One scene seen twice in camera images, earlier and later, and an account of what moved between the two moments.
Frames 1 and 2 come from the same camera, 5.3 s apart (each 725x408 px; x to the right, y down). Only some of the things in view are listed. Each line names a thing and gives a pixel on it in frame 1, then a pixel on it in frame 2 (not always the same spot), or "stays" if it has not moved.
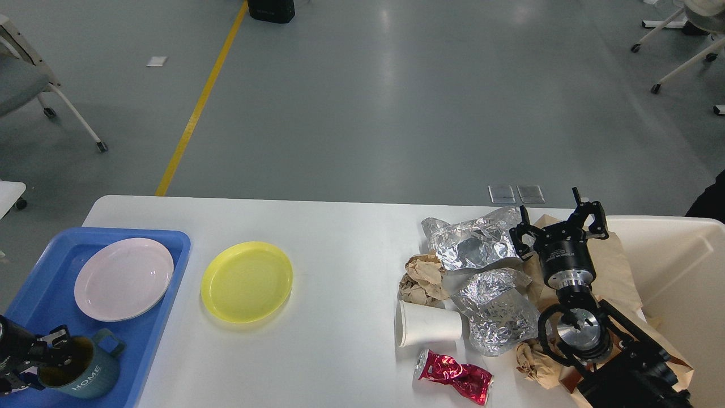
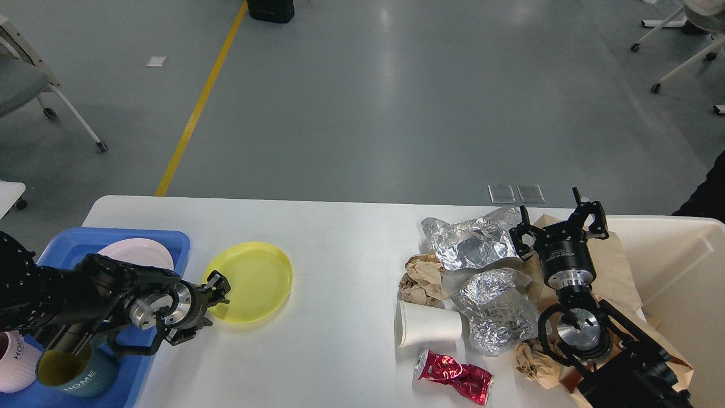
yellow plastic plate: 247,283 stays
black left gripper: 19,347 to 184,310
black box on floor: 273,11 stays
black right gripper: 566,262 stays
